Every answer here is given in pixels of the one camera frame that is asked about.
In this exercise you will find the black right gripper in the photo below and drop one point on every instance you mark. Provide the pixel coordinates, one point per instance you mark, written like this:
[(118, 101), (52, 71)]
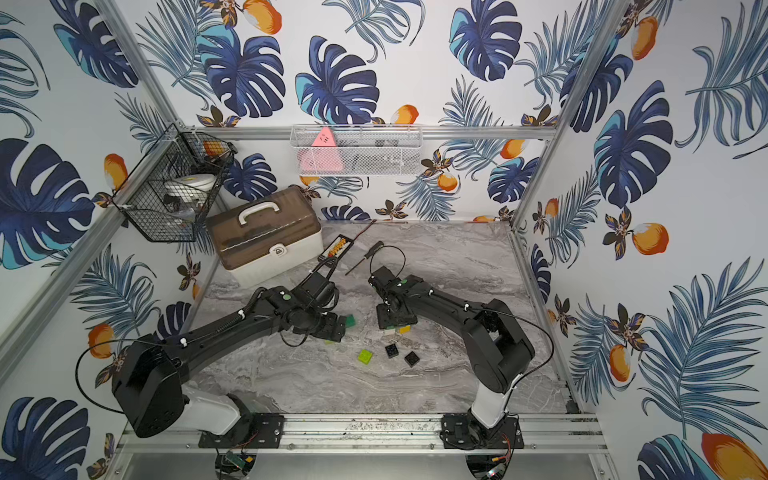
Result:
[(384, 323)]

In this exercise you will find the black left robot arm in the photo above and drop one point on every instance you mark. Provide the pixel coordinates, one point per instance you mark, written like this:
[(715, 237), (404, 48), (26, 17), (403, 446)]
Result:
[(151, 376)]

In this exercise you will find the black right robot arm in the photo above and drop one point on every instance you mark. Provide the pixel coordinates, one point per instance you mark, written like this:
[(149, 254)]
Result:
[(498, 350)]

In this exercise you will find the black square brick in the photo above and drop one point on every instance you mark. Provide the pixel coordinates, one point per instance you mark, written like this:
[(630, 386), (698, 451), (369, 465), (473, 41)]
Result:
[(412, 359), (391, 350)]

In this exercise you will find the black bit holder case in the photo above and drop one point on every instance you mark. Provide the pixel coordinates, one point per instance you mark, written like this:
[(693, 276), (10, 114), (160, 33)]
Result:
[(332, 254)]

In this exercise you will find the black yellow screwdriver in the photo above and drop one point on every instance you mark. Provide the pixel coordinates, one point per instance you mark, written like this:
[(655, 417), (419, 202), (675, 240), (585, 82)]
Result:
[(367, 256)]

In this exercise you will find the white storage box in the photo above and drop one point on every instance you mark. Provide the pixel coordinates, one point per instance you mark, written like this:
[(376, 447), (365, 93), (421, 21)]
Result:
[(262, 239)]

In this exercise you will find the pink triangle card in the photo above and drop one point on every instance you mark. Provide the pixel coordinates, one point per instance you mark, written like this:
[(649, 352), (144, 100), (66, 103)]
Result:
[(322, 157)]

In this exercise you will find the white round object in basket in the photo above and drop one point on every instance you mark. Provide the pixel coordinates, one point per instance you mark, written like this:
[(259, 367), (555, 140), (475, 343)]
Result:
[(193, 188)]

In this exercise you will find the clear mesh wall shelf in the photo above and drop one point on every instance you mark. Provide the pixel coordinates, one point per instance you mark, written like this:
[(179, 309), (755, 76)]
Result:
[(368, 150)]

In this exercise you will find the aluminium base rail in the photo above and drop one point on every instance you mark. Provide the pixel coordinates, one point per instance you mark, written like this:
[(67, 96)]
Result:
[(370, 435)]

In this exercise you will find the black wire basket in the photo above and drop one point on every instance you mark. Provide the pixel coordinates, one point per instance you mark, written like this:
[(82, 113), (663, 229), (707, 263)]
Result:
[(142, 198)]

